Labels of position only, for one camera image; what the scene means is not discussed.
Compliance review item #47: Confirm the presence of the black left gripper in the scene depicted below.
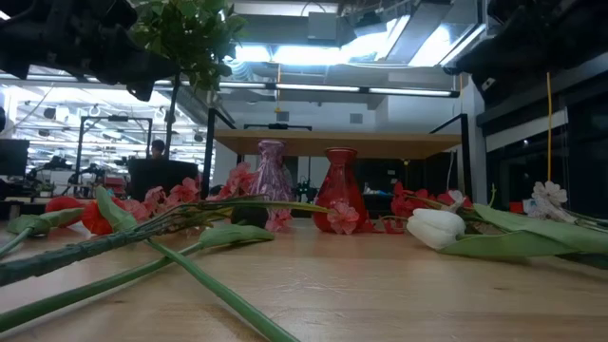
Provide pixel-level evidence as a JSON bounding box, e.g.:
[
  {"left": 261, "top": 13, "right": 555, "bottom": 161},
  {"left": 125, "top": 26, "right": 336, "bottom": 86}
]
[{"left": 83, "top": 42, "right": 180, "bottom": 103}]

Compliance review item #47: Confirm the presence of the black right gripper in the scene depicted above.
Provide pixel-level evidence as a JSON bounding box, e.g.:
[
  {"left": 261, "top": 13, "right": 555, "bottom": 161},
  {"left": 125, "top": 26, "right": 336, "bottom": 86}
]
[{"left": 444, "top": 26, "right": 528, "bottom": 108}]

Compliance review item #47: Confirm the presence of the pink veined flower spray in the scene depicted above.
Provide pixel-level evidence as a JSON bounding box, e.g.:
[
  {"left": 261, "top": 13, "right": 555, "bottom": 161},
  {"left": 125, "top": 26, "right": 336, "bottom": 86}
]
[{"left": 0, "top": 161, "right": 363, "bottom": 289}]

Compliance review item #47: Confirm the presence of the red artificial tulip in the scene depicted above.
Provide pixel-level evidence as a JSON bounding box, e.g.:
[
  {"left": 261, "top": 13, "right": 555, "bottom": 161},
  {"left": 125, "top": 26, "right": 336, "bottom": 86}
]
[
  {"left": 0, "top": 195, "right": 87, "bottom": 260},
  {"left": 80, "top": 184, "right": 301, "bottom": 342}
]

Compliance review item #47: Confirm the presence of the red flower spray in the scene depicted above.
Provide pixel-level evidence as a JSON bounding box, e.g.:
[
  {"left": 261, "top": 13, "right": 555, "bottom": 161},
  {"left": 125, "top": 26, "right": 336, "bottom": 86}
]
[{"left": 363, "top": 181, "right": 476, "bottom": 235}]

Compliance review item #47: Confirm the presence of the white artificial tulip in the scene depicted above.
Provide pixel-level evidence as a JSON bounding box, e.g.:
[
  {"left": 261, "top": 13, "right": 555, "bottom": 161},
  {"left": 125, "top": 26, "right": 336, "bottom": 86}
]
[{"left": 406, "top": 202, "right": 608, "bottom": 271}]

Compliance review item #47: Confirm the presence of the purple ribbed glass vase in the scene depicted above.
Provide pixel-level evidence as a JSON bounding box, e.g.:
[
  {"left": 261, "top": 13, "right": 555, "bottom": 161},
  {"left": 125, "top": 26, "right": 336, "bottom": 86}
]
[{"left": 246, "top": 139, "right": 295, "bottom": 234}]

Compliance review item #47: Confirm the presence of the red glass vase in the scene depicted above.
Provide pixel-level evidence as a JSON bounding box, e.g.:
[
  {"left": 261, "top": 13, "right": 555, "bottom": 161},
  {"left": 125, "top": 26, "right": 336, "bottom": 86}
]
[{"left": 312, "top": 146, "right": 370, "bottom": 234}]

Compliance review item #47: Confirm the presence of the dark-budded artificial tulip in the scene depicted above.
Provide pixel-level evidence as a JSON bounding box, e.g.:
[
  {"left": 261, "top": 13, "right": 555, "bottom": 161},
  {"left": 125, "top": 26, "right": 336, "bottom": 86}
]
[{"left": 0, "top": 204, "right": 276, "bottom": 334}]

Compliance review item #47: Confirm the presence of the wooden shelf board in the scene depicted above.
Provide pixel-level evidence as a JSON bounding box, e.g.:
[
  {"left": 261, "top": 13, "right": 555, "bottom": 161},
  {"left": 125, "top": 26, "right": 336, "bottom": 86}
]
[{"left": 213, "top": 129, "right": 463, "bottom": 161}]

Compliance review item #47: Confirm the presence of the potted green tree, black pot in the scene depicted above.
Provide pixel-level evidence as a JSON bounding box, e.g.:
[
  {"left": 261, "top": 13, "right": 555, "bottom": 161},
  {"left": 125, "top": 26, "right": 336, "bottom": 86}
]
[{"left": 126, "top": 0, "right": 248, "bottom": 203}]

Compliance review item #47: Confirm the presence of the black monitor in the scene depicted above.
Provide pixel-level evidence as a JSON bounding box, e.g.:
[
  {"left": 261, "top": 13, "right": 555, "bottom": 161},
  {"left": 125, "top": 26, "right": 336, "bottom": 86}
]
[{"left": 0, "top": 139, "right": 30, "bottom": 178}]

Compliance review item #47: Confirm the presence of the black horizontal bar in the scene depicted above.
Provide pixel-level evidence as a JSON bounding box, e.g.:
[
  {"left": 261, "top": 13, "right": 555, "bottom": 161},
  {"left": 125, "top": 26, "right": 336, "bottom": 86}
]
[{"left": 243, "top": 123, "right": 314, "bottom": 132}]

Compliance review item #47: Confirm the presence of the long ceiling light bar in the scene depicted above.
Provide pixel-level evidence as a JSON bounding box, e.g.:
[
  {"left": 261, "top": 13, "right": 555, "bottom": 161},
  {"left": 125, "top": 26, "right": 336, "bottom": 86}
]
[{"left": 0, "top": 73, "right": 461, "bottom": 99}]

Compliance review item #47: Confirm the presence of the grey ceiling box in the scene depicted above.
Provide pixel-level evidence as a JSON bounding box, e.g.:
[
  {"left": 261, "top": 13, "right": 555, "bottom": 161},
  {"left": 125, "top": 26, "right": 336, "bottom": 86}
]
[{"left": 307, "top": 11, "right": 339, "bottom": 42}]

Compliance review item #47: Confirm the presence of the black background rig frame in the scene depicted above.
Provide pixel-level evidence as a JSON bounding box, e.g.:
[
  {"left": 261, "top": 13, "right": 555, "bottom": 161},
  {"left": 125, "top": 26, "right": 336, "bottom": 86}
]
[{"left": 75, "top": 115, "right": 154, "bottom": 191}]

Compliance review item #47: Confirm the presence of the yellow cable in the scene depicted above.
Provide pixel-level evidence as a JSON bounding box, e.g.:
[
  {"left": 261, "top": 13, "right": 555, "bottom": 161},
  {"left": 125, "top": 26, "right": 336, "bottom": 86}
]
[{"left": 544, "top": 70, "right": 555, "bottom": 182}]

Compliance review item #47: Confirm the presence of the black metal shelf frame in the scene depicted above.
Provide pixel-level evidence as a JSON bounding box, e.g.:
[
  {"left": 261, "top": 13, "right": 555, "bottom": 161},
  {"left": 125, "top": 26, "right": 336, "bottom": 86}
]
[{"left": 199, "top": 107, "right": 475, "bottom": 205}]

